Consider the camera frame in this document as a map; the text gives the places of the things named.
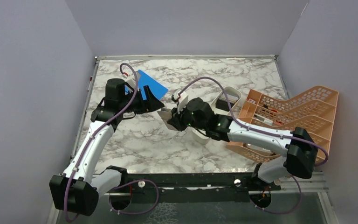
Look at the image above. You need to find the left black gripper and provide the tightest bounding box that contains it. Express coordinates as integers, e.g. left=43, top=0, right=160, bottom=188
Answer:
left=119, top=85, right=165, bottom=114

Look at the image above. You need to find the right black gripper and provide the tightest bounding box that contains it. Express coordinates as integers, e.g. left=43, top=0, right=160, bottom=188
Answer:
left=168, top=101, right=207, bottom=131

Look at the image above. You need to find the beige card holder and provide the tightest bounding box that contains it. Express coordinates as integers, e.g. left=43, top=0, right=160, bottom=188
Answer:
left=157, top=108, right=176, bottom=131

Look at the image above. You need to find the stack of cards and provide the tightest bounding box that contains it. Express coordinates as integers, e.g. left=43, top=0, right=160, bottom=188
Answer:
left=215, top=94, right=240, bottom=112

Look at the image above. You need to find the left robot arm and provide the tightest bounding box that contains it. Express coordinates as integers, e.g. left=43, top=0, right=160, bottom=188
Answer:
left=49, top=78, right=168, bottom=216

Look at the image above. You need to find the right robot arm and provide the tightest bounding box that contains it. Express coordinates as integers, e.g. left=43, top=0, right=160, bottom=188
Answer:
left=167, top=98, right=318, bottom=190

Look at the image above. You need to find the blue plastic board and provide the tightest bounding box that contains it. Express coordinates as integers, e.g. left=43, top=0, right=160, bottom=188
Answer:
left=125, top=70, right=168, bottom=100

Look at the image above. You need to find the white oblong tray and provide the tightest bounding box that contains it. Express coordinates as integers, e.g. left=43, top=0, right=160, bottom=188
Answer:
left=192, top=86, right=242, bottom=145

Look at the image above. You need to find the orange plastic file rack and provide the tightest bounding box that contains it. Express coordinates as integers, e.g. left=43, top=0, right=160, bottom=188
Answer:
left=238, top=85, right=338, bottom=152

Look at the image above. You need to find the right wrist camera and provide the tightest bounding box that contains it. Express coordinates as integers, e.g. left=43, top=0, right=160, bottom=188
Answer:
left=171, top=89, right=188, bottom=114

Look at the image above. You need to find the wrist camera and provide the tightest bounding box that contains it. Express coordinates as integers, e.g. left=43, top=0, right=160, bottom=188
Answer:
left=123, top=71, right=141, bottom=92
left=171, top=89, right=188, bottom=114

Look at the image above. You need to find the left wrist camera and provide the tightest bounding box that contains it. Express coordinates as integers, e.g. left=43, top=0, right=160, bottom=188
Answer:
left=123, top=71, right=141, bottom=92

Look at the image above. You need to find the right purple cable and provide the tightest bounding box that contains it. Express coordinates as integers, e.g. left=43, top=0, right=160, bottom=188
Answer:
left=176, top=77, right=330, bottom=215

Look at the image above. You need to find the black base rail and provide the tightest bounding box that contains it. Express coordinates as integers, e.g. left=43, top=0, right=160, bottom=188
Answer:
left=107, top=172, right=281, bottom=203

